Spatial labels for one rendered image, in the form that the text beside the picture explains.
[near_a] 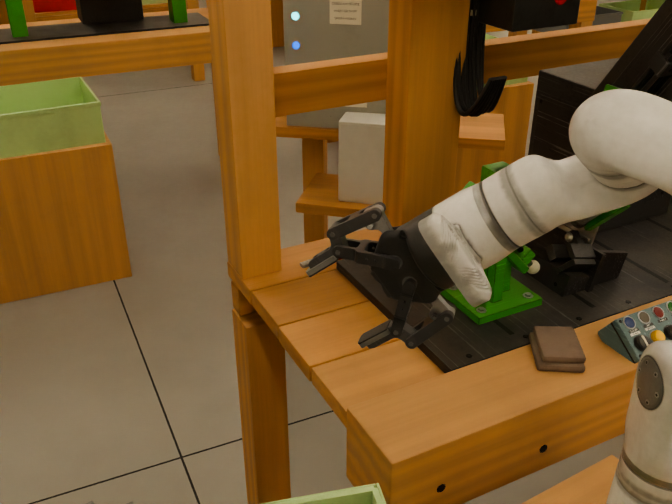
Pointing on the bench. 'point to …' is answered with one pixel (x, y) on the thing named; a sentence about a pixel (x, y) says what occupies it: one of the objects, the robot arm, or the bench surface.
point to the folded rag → (557, 349)
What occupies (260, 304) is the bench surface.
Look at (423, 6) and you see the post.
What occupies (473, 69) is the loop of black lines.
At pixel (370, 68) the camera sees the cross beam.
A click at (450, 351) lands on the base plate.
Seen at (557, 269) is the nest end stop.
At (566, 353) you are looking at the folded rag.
